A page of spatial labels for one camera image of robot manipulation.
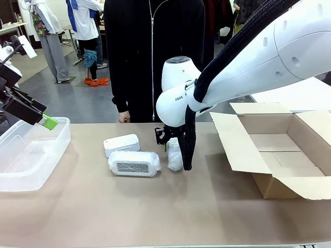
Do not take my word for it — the person with yellow skirt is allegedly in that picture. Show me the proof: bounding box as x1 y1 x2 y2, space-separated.
232 0 250 37

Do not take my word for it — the white desk with metal legs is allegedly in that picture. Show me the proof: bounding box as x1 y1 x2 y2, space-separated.
0 22 37 55

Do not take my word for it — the person in black hoodie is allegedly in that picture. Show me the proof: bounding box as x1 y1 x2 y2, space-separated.
103 0 206 123

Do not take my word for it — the person's right forearm black sleeve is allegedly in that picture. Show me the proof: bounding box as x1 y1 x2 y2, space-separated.
110 59 129 114

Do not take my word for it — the brown cardboard box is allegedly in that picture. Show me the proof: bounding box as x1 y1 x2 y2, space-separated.
209 102 331 201

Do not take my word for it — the mannequin with grey trousers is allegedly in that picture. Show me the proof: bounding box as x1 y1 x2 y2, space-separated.
19 0 71 84

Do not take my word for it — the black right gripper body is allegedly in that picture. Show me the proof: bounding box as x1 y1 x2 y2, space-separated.
154 125 186 145

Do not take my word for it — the table with white legs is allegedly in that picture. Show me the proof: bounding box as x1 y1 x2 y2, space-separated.
62 24 86 66

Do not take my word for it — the person's right hand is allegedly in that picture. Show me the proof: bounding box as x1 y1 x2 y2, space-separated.
118 110 131 123

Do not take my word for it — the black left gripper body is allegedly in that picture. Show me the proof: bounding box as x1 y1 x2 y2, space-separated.
0 76 16 105

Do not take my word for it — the white unwrapped clock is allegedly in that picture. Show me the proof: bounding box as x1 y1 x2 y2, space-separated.
103 133 142 158

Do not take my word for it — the mannequin with blue scarf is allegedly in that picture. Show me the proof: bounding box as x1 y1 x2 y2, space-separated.
66 0 106 81

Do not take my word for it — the clear plastic bin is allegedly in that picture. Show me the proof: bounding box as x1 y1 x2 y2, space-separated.
0 116 71 192

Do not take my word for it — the orange cloth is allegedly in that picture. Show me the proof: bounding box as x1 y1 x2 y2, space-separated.
83 76 110 86

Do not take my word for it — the black braided cable sleeve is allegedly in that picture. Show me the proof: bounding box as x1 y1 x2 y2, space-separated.
180 0 302 172

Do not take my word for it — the person in blue jeans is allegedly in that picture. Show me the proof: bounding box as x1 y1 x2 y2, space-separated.
94 5 109 69

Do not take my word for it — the bubble-wrapped clock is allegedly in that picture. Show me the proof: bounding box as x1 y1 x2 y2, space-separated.
166 137 185 172
108 150 161 179

